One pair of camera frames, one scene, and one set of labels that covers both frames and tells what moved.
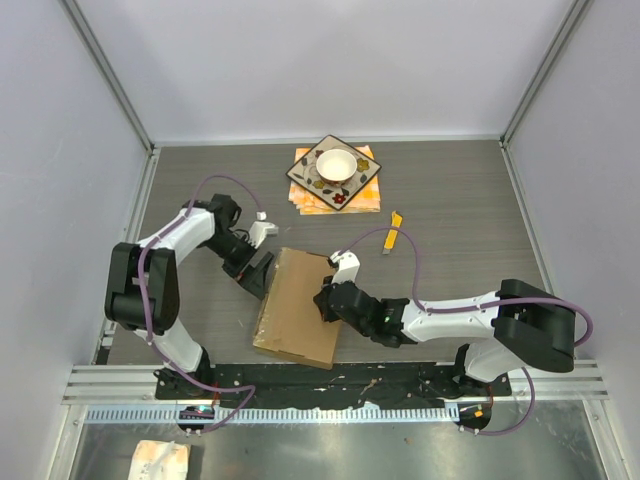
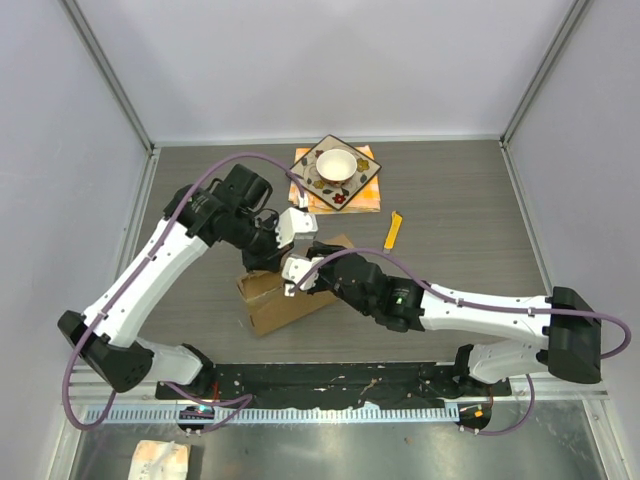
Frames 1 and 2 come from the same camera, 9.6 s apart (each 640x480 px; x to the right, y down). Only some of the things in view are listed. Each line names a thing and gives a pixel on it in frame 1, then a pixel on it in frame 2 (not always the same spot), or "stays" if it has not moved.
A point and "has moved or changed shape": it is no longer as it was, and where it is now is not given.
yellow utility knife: x=392 y=234 stays
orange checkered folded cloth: x=366 y=200 stays
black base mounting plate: x=237 y=383 stays
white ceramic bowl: x=336 y=167 stays
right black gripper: x=321 y=300 → x=319 y=283
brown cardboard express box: x=290 y=321 has moved or changed shape
